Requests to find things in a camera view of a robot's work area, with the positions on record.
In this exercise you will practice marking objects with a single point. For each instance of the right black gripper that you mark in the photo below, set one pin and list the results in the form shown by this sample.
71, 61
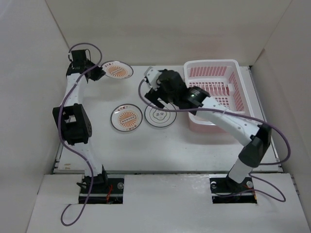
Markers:
154, 98

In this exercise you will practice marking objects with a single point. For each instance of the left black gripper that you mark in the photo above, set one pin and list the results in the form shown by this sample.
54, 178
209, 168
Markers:
99, 74

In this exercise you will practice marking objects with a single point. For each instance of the orange sunburst plate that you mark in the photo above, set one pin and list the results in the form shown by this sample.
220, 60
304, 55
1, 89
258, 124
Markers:
117, 69
126, 118

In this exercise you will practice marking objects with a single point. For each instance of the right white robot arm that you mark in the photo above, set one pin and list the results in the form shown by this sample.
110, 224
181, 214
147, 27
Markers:
254, 136

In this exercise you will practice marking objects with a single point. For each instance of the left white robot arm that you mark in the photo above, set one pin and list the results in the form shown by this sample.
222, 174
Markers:
73, 124

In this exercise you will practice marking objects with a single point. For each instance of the pink plastic dish rack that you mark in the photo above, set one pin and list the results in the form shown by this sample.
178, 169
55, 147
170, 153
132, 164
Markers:
222, 79

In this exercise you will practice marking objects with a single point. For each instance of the white plate with characters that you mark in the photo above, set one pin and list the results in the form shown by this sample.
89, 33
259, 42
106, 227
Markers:
159, 118

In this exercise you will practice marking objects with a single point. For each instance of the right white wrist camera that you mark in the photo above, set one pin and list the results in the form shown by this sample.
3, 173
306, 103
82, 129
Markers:
152, 78

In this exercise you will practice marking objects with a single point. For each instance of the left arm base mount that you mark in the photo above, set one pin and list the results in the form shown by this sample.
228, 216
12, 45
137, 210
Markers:
110, 193

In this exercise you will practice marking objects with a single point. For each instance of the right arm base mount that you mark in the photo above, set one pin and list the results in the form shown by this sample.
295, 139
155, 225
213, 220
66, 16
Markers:
225, 191

